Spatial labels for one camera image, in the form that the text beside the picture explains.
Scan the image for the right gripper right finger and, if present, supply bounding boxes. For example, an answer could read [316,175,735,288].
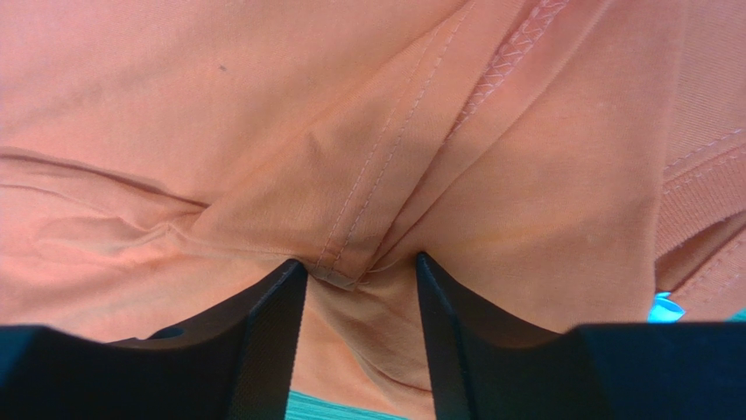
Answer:
[416,253,745,419]

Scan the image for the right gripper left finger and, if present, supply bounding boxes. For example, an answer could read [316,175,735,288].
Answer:
[1,260,307,419]

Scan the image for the orange t shirt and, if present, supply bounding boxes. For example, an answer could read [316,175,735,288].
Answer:
[1,1,745,419]

